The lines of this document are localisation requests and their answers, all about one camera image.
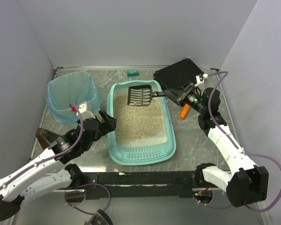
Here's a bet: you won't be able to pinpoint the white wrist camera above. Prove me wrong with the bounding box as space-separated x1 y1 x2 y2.
195 74 208 86
70 102 95 120

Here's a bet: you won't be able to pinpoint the white trash bin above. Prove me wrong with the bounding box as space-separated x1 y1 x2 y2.
45 71 103 126

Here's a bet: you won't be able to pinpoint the blue plastic bin liner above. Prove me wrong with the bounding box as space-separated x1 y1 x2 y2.
45 71 103 127

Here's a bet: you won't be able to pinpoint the brown metronome box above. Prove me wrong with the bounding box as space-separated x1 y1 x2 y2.
36 127 59 150

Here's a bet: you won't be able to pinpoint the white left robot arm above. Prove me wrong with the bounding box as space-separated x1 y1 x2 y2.
0 111 117 222

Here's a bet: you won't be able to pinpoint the black hard case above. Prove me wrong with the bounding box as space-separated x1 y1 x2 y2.
153 58 204 90

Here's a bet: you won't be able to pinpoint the beige cat litter pellets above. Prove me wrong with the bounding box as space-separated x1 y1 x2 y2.
113 95 164 145

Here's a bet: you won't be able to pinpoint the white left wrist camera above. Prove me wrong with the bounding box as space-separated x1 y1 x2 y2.
70 102 95 120

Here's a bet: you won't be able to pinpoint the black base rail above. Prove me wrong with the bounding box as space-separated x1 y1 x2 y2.
70 170 223 200

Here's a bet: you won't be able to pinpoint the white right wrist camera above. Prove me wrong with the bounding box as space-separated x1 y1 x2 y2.
195 74 208 86

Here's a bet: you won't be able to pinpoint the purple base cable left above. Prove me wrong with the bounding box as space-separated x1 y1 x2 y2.
64 182 111 214

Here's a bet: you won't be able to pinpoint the teal litter box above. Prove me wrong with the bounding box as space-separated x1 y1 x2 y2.
107 80 176 166

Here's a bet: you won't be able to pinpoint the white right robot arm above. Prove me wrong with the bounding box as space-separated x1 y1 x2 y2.
164 83 269 207

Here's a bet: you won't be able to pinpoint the black litter scoop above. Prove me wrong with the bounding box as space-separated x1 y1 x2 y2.
127 84 166 106

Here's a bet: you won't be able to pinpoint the small teal block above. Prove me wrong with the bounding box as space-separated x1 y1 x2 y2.
127 70 140 77

